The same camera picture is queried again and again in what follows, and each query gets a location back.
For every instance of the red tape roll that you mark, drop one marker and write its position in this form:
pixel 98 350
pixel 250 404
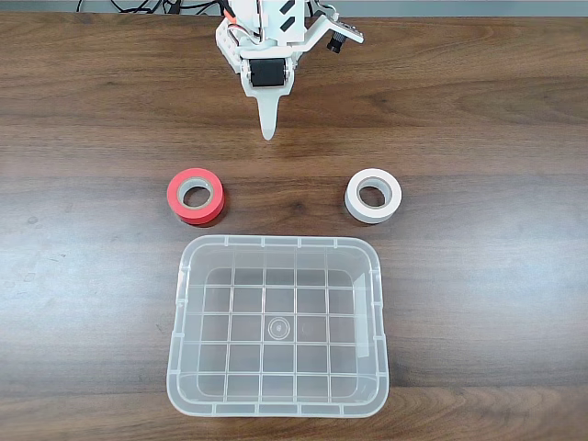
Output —
pixel 177 202

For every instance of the clear plastic box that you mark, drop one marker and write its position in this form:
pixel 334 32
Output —
pixel 280 409

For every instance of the white tape roll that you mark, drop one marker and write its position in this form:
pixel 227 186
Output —
pixel 353 200

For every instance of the small camera circuit board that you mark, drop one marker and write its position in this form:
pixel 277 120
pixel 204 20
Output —
pixel 347 30

